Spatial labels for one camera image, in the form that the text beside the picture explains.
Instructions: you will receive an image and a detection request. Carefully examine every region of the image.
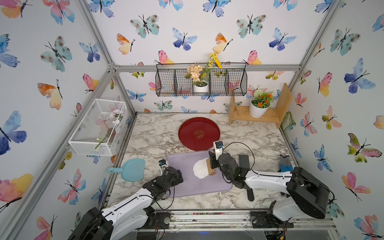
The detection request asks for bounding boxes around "white dough piece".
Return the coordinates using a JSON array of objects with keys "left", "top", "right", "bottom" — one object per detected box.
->
[{"left": 193, "top": 159, "right": 210, "bottom": 179}]

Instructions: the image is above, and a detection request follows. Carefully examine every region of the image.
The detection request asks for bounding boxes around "lavender silicone mat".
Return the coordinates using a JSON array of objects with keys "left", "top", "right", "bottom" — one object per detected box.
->
[{"left": 166, "top": 151, "right": 232, "bottom": 197}]

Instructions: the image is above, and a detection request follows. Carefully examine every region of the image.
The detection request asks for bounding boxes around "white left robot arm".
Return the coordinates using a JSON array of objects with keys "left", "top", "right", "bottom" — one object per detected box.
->
[{"left": 68, "top": 167, "right": 184, "bottom": 240}]

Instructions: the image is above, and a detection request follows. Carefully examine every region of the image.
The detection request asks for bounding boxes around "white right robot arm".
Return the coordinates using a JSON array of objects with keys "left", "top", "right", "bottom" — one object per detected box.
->
[{"left": 209, "top": 150, "right": 330, "bottom": 226}]

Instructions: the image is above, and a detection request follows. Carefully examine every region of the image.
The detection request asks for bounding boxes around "red round tray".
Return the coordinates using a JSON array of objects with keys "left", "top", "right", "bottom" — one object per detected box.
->
[{"left": 178, "top": 117, "right": 221, "bottom": 152}]

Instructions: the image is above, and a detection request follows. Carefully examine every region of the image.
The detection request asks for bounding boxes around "teal plastic scoop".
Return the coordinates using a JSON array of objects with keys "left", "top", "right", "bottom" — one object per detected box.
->
[{"left": 107, "top": 159, "right": 146, "bottom": 183}]

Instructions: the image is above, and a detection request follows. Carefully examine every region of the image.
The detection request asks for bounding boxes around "blue rubber glove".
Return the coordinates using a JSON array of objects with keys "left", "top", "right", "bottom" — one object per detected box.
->
[{"left": 279, "top": 155, "right": 294, "bottom": 173}]

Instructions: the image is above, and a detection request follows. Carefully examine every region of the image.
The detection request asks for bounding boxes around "white ribbed flower pot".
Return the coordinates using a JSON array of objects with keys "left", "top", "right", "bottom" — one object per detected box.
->
[{"left": 249, "top": 100, "right": 269, "bottom": 119}]

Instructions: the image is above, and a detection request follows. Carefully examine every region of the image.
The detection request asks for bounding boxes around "wooden shelf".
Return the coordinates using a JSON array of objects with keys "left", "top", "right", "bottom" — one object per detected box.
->
[{"left": 228, "top": 83, "right": 293, "bottom": 128}]

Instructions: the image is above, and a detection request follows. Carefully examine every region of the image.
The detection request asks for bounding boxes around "green paper packet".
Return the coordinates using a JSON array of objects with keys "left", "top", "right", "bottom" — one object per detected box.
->
[{"left": 281, "top": 111, "right": 296, "bottom": 131}]

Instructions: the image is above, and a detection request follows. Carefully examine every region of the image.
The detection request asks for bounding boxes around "pink artificial flower stem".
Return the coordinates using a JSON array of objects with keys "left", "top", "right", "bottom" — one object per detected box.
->
[{"left": 95, "top": 109, "right": 125, "bottom": 150}]

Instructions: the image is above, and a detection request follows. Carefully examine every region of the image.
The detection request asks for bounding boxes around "orange flower plant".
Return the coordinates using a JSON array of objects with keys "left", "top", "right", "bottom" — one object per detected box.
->
[{"left": 251, "top": 89, "right": 275, "bottom": 109}]

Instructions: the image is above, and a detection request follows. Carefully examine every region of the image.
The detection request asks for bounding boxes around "white pot with flowers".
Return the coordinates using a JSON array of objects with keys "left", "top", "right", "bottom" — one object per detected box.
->
[{"left": 185, "top": 53, "right": 222, "bottom": 93}]

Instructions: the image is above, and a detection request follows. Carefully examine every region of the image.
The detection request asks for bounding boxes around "black handled strainer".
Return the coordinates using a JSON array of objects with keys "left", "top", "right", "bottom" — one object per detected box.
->
[{"left": 238, "top": 154, "right": 256, "bottom": 202}]

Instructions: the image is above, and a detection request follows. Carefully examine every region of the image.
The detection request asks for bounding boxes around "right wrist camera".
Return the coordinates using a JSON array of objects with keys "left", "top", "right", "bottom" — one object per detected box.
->
[{"left": 214, "top": 141, "right": 224, "bottom": 160}]

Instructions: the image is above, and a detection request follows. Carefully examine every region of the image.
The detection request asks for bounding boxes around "white mesh wall basket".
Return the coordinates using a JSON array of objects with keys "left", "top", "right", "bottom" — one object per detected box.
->
[{"left": 68, "top": 99, "right": 129, "bottom": 157}]

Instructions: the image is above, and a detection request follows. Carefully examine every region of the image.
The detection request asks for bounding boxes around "black wire wall basket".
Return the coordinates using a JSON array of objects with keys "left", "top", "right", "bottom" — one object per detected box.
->
[{"left": 155, "top": 62, "right": 248, "bottom": 97}]

